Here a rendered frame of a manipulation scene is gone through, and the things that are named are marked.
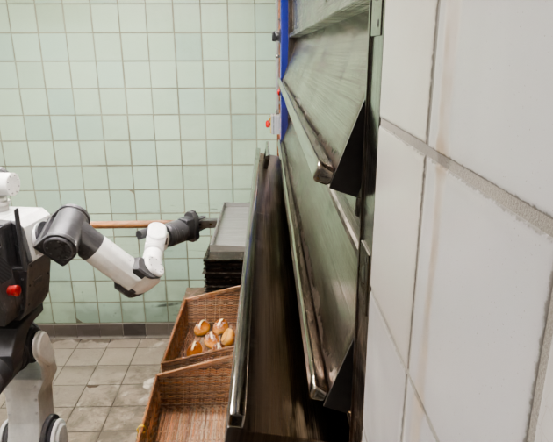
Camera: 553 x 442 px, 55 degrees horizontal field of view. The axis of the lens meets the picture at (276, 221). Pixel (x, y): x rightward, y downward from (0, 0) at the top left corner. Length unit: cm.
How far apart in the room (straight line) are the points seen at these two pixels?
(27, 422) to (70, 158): 190
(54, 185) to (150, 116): 75
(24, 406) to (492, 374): 180
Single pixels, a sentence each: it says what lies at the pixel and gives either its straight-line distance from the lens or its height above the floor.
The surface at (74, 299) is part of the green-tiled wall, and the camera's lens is 380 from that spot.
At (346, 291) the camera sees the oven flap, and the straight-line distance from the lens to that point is 70.
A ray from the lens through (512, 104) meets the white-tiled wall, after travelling 23.
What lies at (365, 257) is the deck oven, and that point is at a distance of 52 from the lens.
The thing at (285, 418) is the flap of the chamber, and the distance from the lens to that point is 71.
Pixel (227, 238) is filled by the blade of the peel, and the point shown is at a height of 118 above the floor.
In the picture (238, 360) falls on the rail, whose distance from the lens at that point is 76.
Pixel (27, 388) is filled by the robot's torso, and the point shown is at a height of 82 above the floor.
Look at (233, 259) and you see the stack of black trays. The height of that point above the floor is 89.
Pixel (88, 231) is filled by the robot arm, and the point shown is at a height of 135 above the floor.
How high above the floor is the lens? 184
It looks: 18 degrees down
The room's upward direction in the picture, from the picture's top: straight up
